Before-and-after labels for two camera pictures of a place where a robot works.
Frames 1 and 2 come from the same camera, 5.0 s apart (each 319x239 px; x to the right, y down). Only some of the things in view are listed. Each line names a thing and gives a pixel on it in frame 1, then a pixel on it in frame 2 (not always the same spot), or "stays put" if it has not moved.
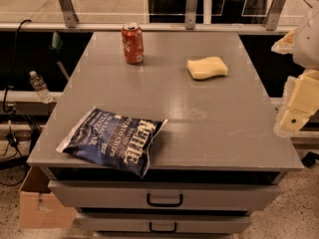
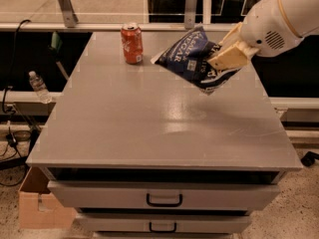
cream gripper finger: (285, 45) → (232, 37)
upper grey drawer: (68, 195) stays put
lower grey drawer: (164, 222) stays put
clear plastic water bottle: (41, 88) stays put
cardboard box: (38, 207) stays put
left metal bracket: (70, 16) stays put
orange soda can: (133, 40) stays put
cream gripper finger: (301, 105) → (236, 54)
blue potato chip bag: (115, 139) → (186, 56)
